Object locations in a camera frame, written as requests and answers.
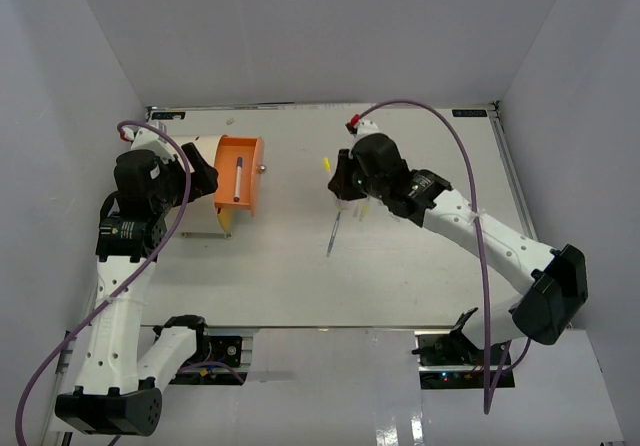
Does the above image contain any blue cap white marker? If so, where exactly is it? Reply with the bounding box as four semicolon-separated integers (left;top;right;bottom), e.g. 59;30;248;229
233;156;243;203

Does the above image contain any orange drawer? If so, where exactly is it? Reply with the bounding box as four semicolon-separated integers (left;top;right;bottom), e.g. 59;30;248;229
214;136;265;216

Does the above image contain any yellow bottom drawer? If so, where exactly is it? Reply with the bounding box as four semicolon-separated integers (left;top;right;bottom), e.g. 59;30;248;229
217;208;234;233

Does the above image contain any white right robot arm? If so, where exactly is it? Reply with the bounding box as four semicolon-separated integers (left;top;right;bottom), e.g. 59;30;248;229
328;133;588;365

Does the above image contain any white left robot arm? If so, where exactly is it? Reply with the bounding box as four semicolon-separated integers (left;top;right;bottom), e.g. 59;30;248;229
54;142;218;436

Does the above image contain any thin blue ballpoint pen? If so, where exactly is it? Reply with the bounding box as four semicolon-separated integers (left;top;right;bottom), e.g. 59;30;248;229
326;208;342;258

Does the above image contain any white round drawer organizer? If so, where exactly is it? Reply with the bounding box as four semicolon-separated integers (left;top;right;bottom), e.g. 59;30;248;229
173;135;232;238

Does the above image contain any black label sticker left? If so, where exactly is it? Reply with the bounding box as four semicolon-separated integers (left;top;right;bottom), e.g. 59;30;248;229
151;111;186;121

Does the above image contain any black label sticker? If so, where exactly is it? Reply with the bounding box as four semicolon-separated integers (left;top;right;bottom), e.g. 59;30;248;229
151;111;186;121
452;109;487;118

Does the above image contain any black label sticker right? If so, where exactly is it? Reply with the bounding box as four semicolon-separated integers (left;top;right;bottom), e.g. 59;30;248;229
452;109;487;118

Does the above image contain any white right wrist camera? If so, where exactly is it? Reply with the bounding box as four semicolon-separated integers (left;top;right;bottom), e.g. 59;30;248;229
345;114;380;141

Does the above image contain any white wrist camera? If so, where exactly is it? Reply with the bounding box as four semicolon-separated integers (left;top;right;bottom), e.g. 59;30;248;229
120;126;176;163
345;114;380;141

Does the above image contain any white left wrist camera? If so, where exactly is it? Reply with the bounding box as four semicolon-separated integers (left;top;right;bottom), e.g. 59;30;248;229
120;126;176;163

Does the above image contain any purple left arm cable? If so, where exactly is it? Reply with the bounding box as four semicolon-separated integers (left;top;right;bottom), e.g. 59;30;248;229
16;121;192;445

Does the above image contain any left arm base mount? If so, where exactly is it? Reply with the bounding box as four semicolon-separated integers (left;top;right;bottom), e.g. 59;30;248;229
170;332;253;386

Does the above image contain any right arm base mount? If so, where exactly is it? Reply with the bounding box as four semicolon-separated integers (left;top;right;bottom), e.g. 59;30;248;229
412;331;484;391

